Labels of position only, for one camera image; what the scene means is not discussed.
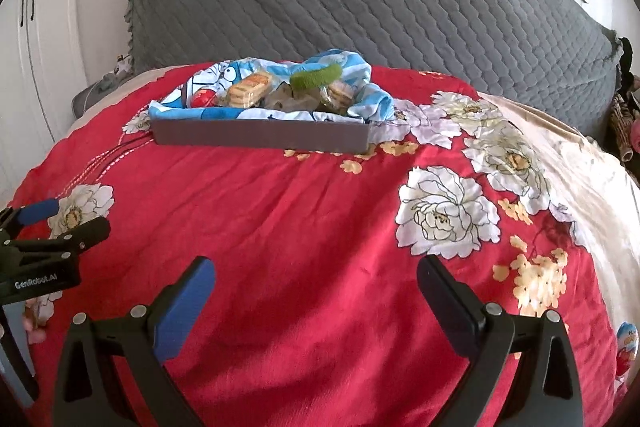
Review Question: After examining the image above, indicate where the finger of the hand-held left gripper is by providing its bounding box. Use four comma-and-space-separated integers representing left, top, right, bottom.
0, 216, 112, 266
0, 199, 60, 239

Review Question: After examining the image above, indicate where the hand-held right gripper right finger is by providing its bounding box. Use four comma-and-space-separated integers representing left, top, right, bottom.
416, 255, 585, 427

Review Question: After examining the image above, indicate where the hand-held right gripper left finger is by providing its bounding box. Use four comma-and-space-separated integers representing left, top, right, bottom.
52, 256, 217, 427

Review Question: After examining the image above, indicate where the grey storage box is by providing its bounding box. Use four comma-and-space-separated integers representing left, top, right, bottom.
150, 117, 379, 156

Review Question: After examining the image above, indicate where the clear cracker packet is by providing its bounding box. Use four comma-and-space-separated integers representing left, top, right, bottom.
225, 79, 274, 110
320, 79, 357, 116

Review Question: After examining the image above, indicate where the yellow rice cracker packet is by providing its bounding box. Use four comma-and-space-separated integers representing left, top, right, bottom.
245, 71, 280, 92

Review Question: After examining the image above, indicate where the sheer drawstring pouch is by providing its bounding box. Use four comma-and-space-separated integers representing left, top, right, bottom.
265, 87, 321, 113

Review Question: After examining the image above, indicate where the blue striped cartoon cloth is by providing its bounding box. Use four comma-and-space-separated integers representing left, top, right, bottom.
147, 49, 397, 126

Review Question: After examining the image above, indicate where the green headband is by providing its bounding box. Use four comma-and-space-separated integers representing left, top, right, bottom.
290, 64, 344, 90

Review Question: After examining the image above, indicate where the grey nightstand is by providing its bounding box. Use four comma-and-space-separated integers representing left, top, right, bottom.
72, 79, 117, 118

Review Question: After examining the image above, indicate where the red floral blanket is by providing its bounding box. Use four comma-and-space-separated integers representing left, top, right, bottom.
0, 62, 640, 427

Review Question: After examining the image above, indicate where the white wardrobe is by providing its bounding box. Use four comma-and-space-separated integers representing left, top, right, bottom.
0, 0, 89, 194

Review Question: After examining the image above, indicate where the small figurine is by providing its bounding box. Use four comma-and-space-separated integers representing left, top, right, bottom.
102, 54, 134, 88

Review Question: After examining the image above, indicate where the blue red egg toy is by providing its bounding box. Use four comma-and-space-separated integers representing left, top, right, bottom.
616, 322, 640, 379

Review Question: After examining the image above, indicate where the pile of clothing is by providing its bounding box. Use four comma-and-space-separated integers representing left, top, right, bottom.
607, 37, 640, 178

